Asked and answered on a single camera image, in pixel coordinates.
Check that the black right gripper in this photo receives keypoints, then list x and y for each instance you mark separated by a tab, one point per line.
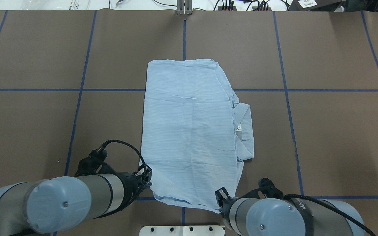
225	204

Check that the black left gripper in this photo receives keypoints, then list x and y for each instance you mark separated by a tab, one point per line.
131	187

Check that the light blue button-up shirt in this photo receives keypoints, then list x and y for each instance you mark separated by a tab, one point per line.
196	132

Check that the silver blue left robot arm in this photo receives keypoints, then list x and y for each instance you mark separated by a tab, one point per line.
62	203

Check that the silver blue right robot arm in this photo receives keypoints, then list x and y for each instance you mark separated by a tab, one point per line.
288	215

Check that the black power strip with plugs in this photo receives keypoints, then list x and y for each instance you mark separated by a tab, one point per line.
244	5

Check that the black monitor with label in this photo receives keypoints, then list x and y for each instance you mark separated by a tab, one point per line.
332	5

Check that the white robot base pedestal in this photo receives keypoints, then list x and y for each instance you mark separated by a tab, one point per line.
200	230

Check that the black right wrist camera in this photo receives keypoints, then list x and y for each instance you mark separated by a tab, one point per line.
268	189

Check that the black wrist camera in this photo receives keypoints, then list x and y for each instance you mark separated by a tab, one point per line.
268	189
94	164

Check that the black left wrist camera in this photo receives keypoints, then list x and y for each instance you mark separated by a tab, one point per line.
94	164

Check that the grey aluminium frame post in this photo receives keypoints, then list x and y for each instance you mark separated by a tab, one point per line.
184	7

